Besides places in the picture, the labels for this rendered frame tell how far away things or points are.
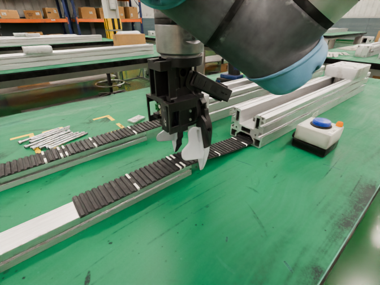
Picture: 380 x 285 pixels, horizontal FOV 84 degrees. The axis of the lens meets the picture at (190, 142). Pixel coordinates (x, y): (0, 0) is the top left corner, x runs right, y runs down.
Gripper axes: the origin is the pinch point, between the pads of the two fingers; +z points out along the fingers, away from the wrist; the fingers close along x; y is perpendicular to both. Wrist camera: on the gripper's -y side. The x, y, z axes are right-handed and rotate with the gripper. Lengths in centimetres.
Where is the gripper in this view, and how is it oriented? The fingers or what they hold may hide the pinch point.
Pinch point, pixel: (190, 154)
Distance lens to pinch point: 45.3
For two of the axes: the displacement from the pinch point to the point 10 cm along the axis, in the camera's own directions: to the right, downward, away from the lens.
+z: 0.0, 8.7, 5.0
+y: -7.7, 3.2, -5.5
